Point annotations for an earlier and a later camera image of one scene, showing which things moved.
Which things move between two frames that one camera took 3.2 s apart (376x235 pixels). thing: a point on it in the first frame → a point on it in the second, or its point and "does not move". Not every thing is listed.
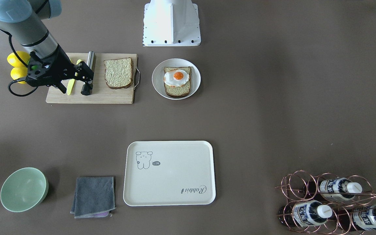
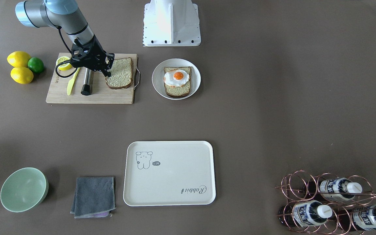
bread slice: (118, 73) does not move
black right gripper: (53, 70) → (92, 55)
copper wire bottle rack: (325, 204) does not move
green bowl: (23, 189) does not move
